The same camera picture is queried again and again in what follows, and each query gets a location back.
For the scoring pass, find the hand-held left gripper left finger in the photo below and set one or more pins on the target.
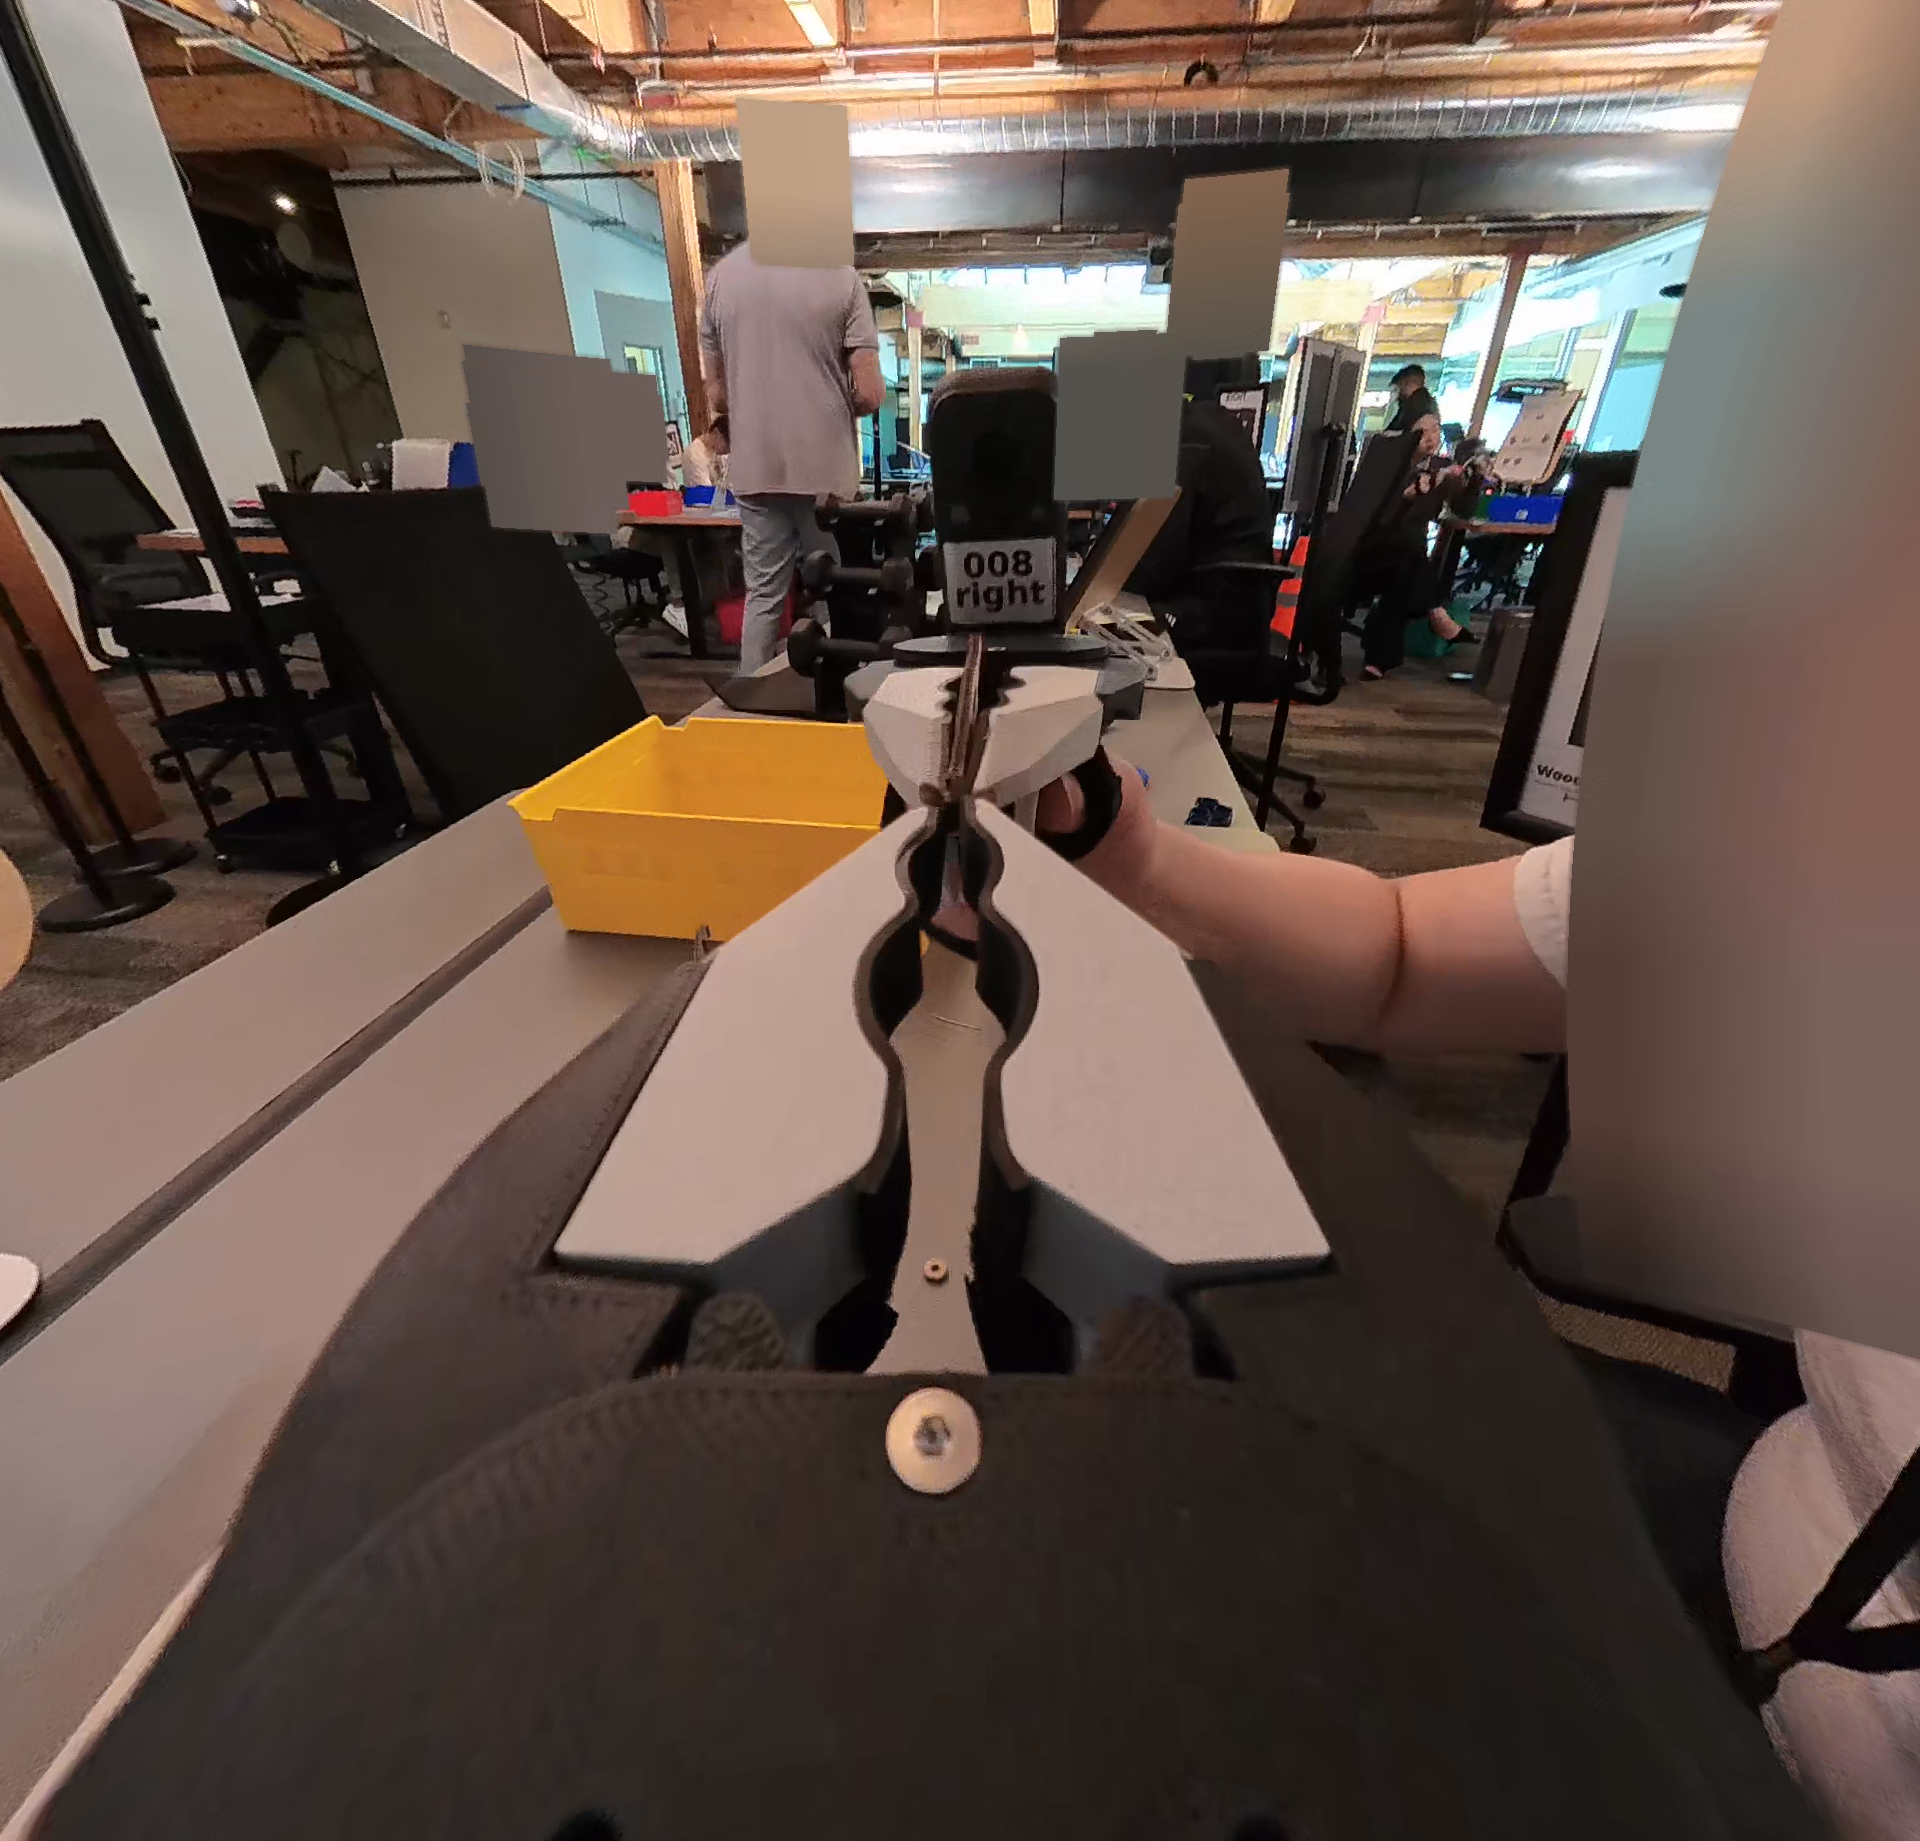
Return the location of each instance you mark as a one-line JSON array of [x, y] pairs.
[[721, 1122]]

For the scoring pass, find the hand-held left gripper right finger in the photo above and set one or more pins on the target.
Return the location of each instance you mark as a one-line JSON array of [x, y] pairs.
[[1170, 1122]]

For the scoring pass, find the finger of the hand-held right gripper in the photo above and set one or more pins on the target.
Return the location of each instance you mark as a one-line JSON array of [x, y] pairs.
[[908, 730], [1043, 730]]

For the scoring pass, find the person's right forearm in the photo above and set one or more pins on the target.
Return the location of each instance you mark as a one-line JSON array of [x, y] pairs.
[[1350, 941]]

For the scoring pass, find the person's right hand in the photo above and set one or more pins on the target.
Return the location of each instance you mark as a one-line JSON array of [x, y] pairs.
[[1147, 851]]

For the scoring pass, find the white folding stand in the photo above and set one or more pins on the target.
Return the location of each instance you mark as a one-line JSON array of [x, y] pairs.
[[16, 1293], [1155, 662]]

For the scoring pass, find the black knobbed stand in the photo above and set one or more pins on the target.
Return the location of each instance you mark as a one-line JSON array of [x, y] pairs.
[[855, 597]]

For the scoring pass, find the black office chair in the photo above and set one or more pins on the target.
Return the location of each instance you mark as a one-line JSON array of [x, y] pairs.
[[1260, 670]]

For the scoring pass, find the yellow plastic bin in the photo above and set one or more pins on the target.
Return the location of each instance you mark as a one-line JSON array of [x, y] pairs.
[[676, 851]]

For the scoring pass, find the orange safety vest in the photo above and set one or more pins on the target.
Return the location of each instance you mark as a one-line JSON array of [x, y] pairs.
[[1287, 597]]

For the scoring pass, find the wooden office desk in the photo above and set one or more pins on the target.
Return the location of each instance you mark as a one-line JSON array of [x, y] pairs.
[[691, 522]]

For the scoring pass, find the grey storage box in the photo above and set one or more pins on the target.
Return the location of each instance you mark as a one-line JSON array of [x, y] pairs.
[[1501, 655]]

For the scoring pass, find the black partition panel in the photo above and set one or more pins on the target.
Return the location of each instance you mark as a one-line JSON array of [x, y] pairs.
[[451, 640]]

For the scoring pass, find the black framed marker sign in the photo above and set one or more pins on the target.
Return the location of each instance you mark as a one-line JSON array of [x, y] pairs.
[[1515, 670]]

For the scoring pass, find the blue storage bin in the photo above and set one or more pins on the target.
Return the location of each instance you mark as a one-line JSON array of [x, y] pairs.
[[461, 464]]

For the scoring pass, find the person in white shirt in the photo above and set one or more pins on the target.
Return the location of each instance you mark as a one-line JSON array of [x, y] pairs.
[[1785, 1482]]

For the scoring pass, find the long round ceiling duct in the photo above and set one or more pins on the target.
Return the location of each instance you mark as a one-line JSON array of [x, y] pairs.
[[1201, 118]]

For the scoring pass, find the silver ventilation duct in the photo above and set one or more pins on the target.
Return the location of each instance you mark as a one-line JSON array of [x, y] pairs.
[[480, 56]]

